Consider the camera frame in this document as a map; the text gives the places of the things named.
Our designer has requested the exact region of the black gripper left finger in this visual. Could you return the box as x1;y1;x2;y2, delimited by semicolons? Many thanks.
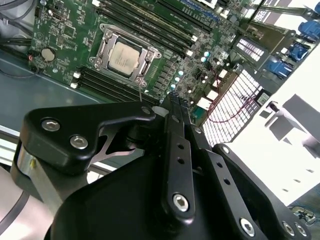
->
19;91;197;221

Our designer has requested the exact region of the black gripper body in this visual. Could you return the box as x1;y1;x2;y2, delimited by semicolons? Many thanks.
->
49;153;239;240

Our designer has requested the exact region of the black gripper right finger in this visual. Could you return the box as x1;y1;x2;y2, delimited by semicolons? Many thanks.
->
175;91;313;240

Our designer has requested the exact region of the silver CPU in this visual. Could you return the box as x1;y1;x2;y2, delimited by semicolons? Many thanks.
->
107;41;142;79

